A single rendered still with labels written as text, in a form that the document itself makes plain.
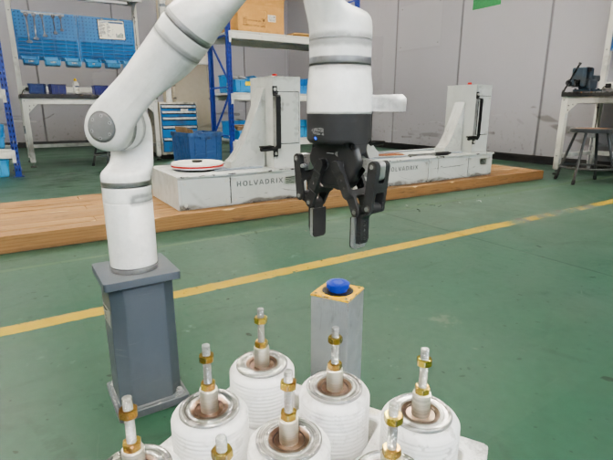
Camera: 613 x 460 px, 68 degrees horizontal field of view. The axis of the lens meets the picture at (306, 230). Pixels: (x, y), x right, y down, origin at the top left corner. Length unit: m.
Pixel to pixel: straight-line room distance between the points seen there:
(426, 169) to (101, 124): 2.89
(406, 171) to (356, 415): 2.87
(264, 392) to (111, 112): 0.54
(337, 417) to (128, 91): 0.63
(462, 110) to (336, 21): 3.56
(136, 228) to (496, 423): 0.82
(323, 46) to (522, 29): 5.73
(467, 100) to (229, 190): 2.22
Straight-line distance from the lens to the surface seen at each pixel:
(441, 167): 3.67
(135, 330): 0.99
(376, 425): 0.73
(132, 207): 0.93
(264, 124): 2.88
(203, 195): 2.58
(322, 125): 0.52
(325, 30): 0.52
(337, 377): 0.64
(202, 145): 5.02
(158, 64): 0.85
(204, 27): 0.84
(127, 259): 0.96
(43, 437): 1.10
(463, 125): 4.06
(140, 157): 0.96
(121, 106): 0.89
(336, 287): 0.77
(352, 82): 0.51
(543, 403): 1.17
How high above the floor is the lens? 0.62
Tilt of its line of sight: 15 degrees down
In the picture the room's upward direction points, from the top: straight up
